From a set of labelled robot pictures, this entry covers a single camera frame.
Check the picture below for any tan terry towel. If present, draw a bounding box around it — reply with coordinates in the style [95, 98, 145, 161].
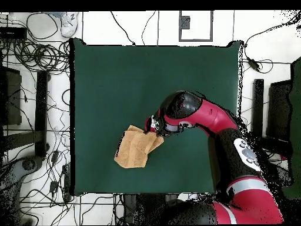
[113, 125, 165, 169]

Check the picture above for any black flat box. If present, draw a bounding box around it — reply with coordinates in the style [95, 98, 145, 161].
[0, 26, 28, 41]

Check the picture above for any dark green tablecloth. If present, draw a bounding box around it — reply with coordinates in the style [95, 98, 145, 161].
[69, 38, 243, 196]

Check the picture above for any small grey floor box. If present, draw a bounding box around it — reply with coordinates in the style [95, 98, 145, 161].
[180, 15, 190, 30]

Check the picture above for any white sneaker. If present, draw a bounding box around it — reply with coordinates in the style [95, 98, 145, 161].
[60, 12, 79, 38]

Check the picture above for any black cabinet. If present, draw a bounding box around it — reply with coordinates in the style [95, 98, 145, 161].
[266, 79, 292, 142]
[0, 67, 22, 127]

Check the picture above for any person's leg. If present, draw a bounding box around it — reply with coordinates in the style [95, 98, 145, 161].
[48, 11, 71, 18]

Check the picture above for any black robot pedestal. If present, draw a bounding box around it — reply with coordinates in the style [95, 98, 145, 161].
[122, 193, 179, 225]

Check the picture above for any grey square floor frame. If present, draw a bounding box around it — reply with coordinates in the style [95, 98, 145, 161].
[178, 10, 214, 42]

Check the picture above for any black floor cable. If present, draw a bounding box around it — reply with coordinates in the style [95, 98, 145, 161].
[110, 11, 136, 46]
[141, 11, 157, 46]

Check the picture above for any black cable coil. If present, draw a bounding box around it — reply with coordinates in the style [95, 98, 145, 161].
[14, 39, 71, 74]

